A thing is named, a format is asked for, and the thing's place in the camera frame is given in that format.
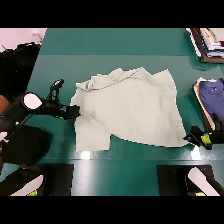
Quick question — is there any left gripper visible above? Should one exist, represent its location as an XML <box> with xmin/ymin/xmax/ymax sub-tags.
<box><xmin>64</xmin><ymin>104</ymin><xmax>82</xmax><ymax>121</ymax></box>

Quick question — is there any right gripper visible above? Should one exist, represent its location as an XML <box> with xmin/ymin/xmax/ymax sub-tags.
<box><xmin>182</xmin><ymin>125</ymin><xmax>214</xmax><ymax>151</ymax></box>

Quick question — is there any pale beige T-shirt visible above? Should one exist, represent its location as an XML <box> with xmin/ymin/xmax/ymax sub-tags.
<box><xmin>69</xmin><ymin>66</ymin><xmax>190</xmax><ymax>153</ymax></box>

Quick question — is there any blue T-shirt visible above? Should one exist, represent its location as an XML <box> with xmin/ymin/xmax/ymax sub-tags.
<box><xmin>198</xmin><ymin>77</ymin><xmax>224</xmax><ymax>125</ymax></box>

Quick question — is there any black garment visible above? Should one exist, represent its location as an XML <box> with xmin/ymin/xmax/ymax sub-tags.
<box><xmin>0</xmin><ymin>42</ymin><xmax>42</xmax><ymax>102</ymax></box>
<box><xmin>2</xmin><ymin>125</ymin><xmax>53</xmax><ymax>167</ymax></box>

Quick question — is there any heap of clothes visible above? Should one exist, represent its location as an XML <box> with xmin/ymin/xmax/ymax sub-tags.
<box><xmin>185</xmin><ymin>27</ymin><xmax>224</xmax><ymax>65</ymax></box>

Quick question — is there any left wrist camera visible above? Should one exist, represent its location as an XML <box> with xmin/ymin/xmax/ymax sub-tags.
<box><xmin>46</xmin><ymin>78</ymin><xmax>66</xmax><ymax>105</ymax></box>

